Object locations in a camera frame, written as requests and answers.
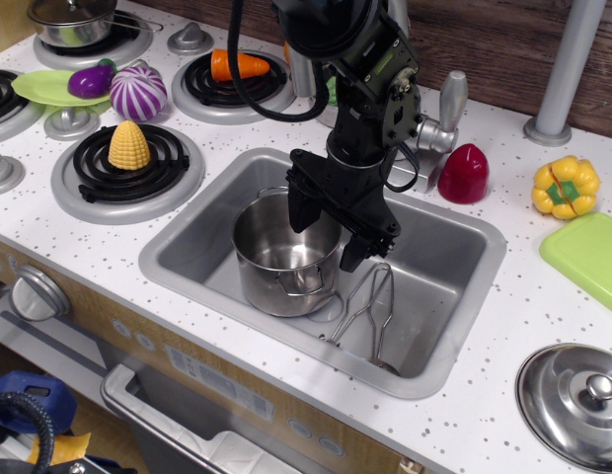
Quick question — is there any grey knob left edge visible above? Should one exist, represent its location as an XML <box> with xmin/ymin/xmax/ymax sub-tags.
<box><xmin>0</xmin><ymin>155</ymin><xmax>25</xmax><ymax>195</ymax></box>

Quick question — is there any grey vertical pole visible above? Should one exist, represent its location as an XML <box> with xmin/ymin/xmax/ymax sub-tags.
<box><xmin>523</xmin><ymin>0</ymin><xmax>606</xmax><ymax>147</ymax></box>

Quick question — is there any silver oven dial knob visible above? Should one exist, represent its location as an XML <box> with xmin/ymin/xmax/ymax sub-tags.
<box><xmin>9</xmin><ymin>265</ymin><xmax>71</xmax><ymax>322</ymax></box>

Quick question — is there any yellow toy corn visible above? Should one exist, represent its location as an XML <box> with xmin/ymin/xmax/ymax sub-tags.
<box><xmin>108</xmin><ymin>120</ymin><xmax>151</xmax><ymax>171</ymax></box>

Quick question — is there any orange toy carrot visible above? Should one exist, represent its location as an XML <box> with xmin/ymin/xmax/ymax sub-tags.
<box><xmin>210</xmin><ymin>49</ymin><xmax>270</xmax><ymax>82</ymax></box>

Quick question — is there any back right stove burner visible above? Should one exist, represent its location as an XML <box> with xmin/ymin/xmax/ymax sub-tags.
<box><xmin>171</xmin><ymin>50</ymin><xmax>296</xmax><ymax>125</ymax></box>

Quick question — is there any purple white toy onion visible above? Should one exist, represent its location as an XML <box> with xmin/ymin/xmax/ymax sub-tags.
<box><xmin>110</xmin><ymin>63</ymin><xmax>168</xmax><ymax>122</ymax></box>

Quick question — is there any red toy pepper half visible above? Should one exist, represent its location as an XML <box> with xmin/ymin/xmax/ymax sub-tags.
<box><xmin>437</xmin><ymin>143</ymin><xmax>490</xmax><ymax>204</ymax></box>

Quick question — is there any purple toy eggplant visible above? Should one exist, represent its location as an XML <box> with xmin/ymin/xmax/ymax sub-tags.
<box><xmin>67</xmin><ymin>58</ymin><xmax>117</xmax><ymax>99</ymax></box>

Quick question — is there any stainless steel pot lid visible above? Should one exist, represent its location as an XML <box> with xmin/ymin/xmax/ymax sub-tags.
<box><xmin>515</xmin><ymin>344</ymin><xmax>612</xmax><ymax>473</ymax></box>

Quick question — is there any grey knob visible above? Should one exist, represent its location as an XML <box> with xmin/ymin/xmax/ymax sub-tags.
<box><xmin>167</xmin><ymin>22</ymin><xmax>214</xmax><ymax>55</ymax></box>
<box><xmin>43</xmin><ymin>107</ymin><xmax>101</xmax><ymax>141</ymax></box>

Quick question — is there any grey oven door handle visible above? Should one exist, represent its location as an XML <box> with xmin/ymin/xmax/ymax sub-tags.
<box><xmin>101</xmin><ymin>363</ymin><xmax>320</xmax><ymax>473</ymax></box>

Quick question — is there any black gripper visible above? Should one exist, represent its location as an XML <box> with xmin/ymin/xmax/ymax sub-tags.
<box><xmin>286</xmin><ymin>149</ymin><xmax>401</xmax><ymax>272</ymax></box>

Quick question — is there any yellow toy bell pepper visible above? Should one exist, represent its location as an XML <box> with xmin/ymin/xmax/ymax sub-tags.
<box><xmin>531</xmin><ymin>155</ymin><xmax>600</xmax><ymax>220</ymax></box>

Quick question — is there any left edge stove burner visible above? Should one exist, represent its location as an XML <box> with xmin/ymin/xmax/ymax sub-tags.
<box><xmin>0</xmin><ymin>69</ymin><xmax>44</xmax><ymax>142</ymax></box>

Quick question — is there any steel saucepan with lid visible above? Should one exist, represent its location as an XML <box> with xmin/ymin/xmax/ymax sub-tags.
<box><xmin>27</xmin><ymin>0</ymin><xmax>163</xmax><ymax>48</ymax></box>

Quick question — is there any grey toy sink basin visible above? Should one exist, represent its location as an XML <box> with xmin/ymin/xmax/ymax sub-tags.
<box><xmin>139</xmin><ymin>148</ymin><xmax>506</xmax><ymax>399</ymax></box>

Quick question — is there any back left stove burner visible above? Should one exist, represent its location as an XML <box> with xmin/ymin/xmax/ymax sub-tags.
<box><xmin>33</xmin><ymin>10</ymin><xmax>154</xmax><ymax>71</ymax></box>

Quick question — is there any metal wire whisk utensil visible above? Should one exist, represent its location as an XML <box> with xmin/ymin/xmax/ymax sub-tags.
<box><xmin>322</xmin><ymin>262</ymin><xmax>400</xmax><ymax>375</ymax></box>

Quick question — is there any grey knob top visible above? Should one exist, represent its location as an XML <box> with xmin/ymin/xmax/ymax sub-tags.
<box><xmin>167</xmin><ymin>22</ymin><xmax>214</xmax><ymax>55</ymax></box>

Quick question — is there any front black stove burner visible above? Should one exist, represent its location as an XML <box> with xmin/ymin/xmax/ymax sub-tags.
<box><xmin>50</xmin><ymin>124</ymin><xmax>205</xmax><ymax>225</ymax></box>

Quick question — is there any silver toy faucet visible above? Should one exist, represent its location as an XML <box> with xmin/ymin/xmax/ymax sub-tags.
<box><xmin>387</xmin><ymin>69</ymin><xmax>470</xmax><ymax>195</ymax></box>

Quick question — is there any grey knob middle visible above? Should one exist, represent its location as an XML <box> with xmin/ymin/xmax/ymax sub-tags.
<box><xmin>43</xmin><ymin>107</ymin><xmax>101</xmax><ymax>141</ymax></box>

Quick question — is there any blue object with hose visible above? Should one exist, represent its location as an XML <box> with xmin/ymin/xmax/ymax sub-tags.
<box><xmin>0</xmin><ymin>371</ymin><xmax>77</xmax><ymax>473</ymax></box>

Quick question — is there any green plastic cutting board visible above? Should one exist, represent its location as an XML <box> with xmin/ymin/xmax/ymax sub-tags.
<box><xmin>539</xmin><ymin>212</ymin><xmax>612</xmax><ymax>311</ymax></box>

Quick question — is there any black cable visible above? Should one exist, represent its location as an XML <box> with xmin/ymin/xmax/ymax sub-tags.
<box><xmin>226</xmin><ymin>0</ymin><xmax>332</xmax><ymax>122</ymax></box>

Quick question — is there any green plastic plate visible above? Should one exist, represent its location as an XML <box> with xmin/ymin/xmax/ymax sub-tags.
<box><xmin>11</xmin><ymin>70</ymin><xmax>110</xmax><ymax>107</ymax></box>

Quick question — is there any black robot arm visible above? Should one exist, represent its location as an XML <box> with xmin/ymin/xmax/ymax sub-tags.
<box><xmin>275</xmin><ymin>1</ymin><xmax>420</xmax><ymax>273</ymax></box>

